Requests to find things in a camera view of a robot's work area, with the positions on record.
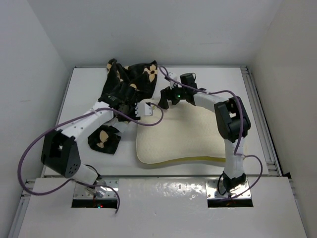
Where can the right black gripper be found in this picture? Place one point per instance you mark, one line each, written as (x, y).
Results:
(168, 93)

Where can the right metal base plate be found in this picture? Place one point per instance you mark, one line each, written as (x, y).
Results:
(214, 192)

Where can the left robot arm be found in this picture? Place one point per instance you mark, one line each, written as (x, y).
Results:
(100, 125)

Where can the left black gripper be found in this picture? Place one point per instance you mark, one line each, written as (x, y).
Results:
(132, 114)

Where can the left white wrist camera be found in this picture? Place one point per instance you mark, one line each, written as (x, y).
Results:
(143, 109)

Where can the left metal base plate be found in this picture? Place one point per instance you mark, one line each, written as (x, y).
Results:
(104, 192)

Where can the metal base plate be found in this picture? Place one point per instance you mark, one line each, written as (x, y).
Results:
(104, 192)
(214, 192)

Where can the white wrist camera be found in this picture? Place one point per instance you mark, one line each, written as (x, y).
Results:
(172, 78)
(143, 109)

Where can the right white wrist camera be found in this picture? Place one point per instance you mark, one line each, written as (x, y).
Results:
(172, 78)

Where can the black floral pillowcase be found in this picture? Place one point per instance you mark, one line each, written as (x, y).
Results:
(142, 77)

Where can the cream yellow pillow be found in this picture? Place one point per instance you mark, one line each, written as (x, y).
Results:
(182, 133)

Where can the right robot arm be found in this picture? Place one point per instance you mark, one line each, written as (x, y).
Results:
(232, 121)

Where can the white front cover board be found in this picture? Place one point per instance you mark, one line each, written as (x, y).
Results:
(166, 208)

